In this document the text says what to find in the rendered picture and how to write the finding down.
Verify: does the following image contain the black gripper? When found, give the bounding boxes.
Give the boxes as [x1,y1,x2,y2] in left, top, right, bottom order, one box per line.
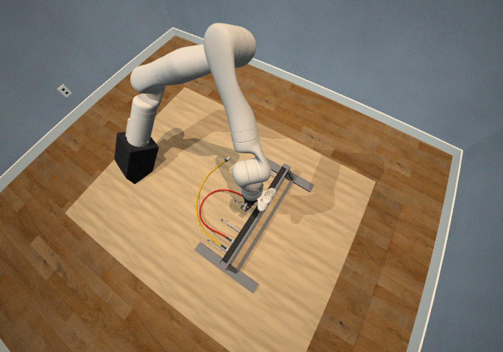
[241,197,258,211]

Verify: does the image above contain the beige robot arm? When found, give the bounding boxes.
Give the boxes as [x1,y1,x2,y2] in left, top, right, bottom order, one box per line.
[125,23,276,212]

